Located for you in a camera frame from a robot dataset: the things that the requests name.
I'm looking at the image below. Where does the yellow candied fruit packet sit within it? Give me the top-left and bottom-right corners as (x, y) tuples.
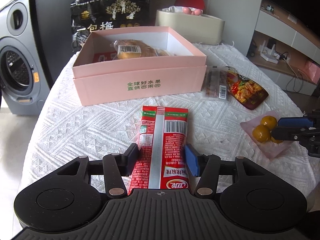
(240, 111), (292, 159)

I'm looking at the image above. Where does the long red sausage packet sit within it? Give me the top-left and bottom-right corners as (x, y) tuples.
(129, 106), (189, 192)

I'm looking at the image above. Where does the maroon chicken snack pouch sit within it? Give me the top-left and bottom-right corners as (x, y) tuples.
(227, 67), (269, 110)

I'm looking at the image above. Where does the clear dark jerky packet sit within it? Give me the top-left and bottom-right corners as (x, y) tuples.
(201, 66), (228, 101)

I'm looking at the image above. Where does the small red snack packet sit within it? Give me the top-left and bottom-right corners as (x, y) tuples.
(93, 51), (117, 63)

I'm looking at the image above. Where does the orange bread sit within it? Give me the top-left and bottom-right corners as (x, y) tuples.
(110, 40), (175, 60)

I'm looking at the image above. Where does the pink paper bag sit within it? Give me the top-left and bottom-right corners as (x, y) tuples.
(303, 60), (320, 84)

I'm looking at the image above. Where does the white woven table cloth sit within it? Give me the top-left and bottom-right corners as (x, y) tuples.
(20, 44), (319, 195)

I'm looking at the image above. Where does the white wifi router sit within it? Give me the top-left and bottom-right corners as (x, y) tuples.
(258, 40), (280, 64)

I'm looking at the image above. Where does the white cabinet shelf unit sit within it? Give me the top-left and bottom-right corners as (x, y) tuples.
(207, 0), (320, 97)

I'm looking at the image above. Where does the pink cardboard box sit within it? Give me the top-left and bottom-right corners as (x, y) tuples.
(72, 26), (207, 106)

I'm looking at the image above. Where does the grey washing machine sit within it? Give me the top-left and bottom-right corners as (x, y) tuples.
(1, 0), (52, 115)

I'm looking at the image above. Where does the cream tissue box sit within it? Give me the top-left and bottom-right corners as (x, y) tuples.
(155, 9), (225, 45)

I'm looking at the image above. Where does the pink bow ornament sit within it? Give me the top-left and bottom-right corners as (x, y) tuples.
(182, 7), (203, 16)

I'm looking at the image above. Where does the black plum snack bag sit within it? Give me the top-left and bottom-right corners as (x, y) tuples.
(70, 0), (150, 52)

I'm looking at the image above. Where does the red round cushion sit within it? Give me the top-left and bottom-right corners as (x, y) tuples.
(174, 0), (205, 10)

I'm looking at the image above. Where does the white tissue paper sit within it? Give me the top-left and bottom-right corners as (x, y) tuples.
(162, 5), (184, 13)

